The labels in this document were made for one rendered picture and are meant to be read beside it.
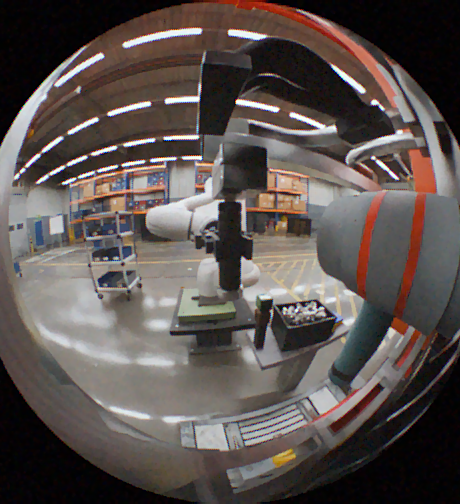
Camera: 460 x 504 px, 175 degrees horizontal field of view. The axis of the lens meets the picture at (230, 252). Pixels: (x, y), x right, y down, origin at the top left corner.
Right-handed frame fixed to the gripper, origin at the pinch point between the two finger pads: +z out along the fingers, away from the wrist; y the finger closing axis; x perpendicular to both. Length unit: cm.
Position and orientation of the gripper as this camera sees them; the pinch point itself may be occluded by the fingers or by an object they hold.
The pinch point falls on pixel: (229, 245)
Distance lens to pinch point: 22.3
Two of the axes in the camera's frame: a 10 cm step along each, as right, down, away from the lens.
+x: 0.0, -9.7, -2.3
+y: -9.8, 0.5, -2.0
